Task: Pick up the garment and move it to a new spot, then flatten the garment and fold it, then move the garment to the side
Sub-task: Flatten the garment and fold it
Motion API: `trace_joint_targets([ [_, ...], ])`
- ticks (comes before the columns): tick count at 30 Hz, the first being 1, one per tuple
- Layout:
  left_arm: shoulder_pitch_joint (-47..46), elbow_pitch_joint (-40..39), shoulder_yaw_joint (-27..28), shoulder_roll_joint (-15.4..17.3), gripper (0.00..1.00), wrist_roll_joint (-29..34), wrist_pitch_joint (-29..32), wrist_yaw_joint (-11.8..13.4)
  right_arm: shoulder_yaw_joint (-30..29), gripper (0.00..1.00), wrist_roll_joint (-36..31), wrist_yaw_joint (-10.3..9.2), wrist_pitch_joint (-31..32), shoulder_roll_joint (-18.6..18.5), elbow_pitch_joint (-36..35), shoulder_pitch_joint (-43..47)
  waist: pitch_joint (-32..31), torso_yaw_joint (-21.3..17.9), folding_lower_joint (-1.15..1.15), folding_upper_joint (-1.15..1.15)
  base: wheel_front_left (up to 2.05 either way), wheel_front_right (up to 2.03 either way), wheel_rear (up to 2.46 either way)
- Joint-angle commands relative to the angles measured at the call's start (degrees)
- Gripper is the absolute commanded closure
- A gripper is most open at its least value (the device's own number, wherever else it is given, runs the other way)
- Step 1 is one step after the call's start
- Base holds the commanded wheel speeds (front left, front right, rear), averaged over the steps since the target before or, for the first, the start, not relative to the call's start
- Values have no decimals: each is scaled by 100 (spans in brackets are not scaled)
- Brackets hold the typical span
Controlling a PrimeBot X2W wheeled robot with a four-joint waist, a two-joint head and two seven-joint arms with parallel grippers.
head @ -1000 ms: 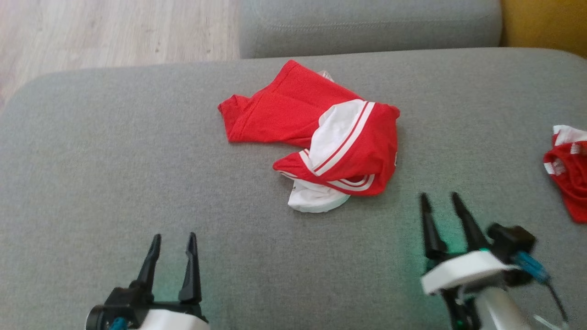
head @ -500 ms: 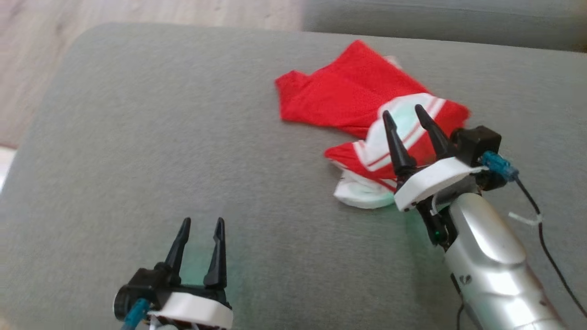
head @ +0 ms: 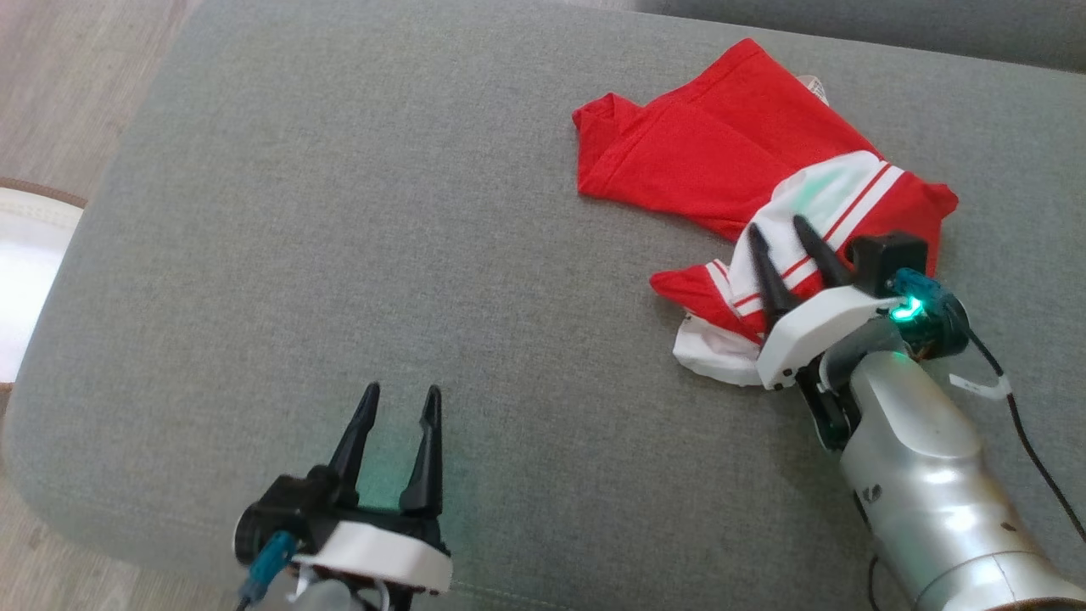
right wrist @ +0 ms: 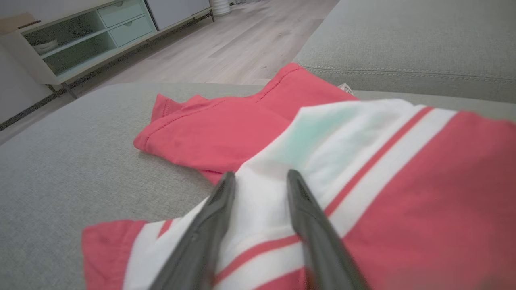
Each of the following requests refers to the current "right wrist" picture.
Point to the white bowl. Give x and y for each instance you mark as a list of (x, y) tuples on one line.
[(45, 47)]

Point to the grey sofa seat cushion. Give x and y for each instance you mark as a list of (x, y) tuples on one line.
[(80, 173)]

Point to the white ribbed vase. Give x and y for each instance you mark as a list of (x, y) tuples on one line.
[(220, 7)]

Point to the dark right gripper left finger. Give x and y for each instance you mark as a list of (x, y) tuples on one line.
[(197, 245)]

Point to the grey sofa back cushion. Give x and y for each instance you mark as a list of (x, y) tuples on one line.
[(403, 40)]

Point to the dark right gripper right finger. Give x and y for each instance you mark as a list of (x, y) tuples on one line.
[(322, 245)]

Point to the red and white jersey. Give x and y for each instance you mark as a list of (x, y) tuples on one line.
[(423, 201)]

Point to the red shorts with white stripe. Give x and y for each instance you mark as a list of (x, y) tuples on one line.
[(225, 129)]

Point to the mint and white tv cabinet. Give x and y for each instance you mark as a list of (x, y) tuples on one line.
[(129, 30)]

